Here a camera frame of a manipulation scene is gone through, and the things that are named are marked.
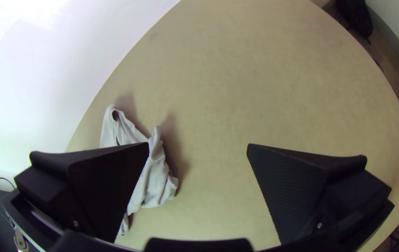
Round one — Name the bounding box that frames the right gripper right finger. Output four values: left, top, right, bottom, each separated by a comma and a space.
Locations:
246, 143, 393, 245

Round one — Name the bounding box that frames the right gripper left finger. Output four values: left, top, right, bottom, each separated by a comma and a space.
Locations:
14, 141, 150, 243

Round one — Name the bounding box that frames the grey t-shirt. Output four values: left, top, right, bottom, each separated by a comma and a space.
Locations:
99, 104, 179, 236

